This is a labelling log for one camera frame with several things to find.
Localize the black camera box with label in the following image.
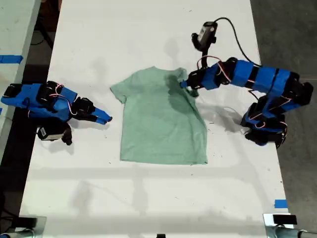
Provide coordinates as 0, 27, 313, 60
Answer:
36, 123, 73, 146

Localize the long blue tape strip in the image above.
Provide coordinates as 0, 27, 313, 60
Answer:
0, 55, 24, 64

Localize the silver metal bracket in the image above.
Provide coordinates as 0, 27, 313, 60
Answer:
0, 216, 47, 238
263, 213, 317, 238

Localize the pale green T-shirt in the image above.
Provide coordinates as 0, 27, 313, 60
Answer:
109, 65, 209, 166

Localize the thin black floor cable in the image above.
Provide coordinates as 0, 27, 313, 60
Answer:
31, 23, 54, 50

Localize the black camera cable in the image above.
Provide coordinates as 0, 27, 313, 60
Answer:
214, 17, 263, 67

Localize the black camera box with cable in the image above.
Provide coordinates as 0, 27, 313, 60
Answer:
191, 21, 218, 69

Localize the small black box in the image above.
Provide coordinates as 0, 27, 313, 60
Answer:
272, 215, 298, 225
18, 217, 38, 228

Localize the white side table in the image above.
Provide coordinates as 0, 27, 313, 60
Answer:
0, 0, 42, 161

